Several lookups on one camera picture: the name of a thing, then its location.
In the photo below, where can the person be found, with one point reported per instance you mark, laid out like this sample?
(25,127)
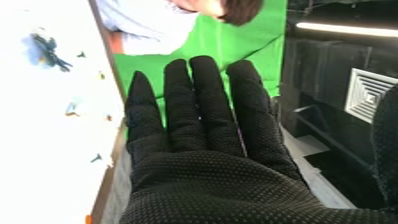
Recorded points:
(161,23)

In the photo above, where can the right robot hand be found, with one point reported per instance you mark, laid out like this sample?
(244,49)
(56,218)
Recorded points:
(214,173)

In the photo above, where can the white sheet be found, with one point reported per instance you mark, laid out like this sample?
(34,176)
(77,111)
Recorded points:
(47,140)

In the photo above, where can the white ceiling vent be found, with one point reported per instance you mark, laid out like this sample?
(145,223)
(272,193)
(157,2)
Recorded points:
(367,96)

